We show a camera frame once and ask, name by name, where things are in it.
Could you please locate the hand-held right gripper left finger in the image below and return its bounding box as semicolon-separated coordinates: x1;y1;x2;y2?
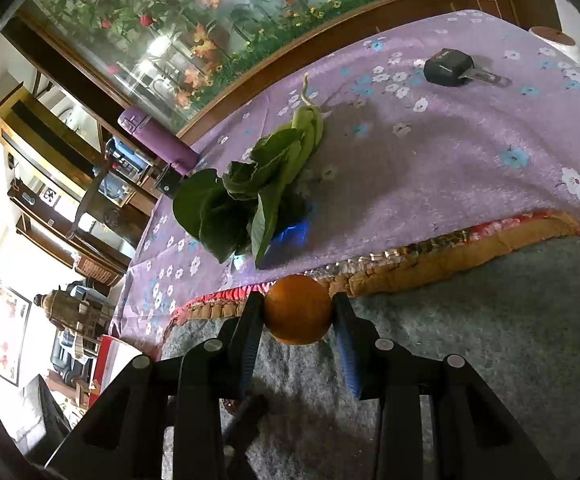
45;291;267;480

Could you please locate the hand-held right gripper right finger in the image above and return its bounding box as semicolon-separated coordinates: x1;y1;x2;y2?
331;292;556;480

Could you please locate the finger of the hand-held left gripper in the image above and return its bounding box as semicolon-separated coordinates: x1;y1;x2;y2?
222;392;269;461

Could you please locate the large orange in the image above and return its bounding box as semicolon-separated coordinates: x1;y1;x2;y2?
264;275;333;346

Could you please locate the red tray with white inside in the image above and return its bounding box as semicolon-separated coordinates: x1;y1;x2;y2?
97;335;144;392

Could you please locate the blue plastic object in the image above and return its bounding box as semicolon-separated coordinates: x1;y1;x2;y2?
262;205;311;262

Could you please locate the grey mat with patchwork border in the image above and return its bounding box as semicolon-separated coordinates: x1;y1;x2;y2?
157;210;580;480

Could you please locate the green leafy vegetable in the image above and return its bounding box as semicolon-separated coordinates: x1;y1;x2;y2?
172;72;327;268

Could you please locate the black cup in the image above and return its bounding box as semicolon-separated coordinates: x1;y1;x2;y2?
155;162;191;200

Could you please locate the bronze incense burner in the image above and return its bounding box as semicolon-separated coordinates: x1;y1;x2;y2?
32;284;102;343

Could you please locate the purple bottle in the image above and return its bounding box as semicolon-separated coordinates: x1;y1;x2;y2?
117;106;211;177

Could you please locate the purple floral tablecloth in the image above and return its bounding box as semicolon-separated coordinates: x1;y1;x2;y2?
107;10;580;356

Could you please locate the wooden display cabinet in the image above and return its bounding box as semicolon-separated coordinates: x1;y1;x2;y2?
0;85;161;286

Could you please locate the black car key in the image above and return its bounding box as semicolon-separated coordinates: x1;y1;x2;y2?
423;47;514;89

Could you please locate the white paper roll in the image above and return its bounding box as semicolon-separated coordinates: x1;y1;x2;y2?
528;25;580;67

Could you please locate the framed wall picture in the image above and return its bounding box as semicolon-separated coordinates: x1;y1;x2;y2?
0;279;32;387

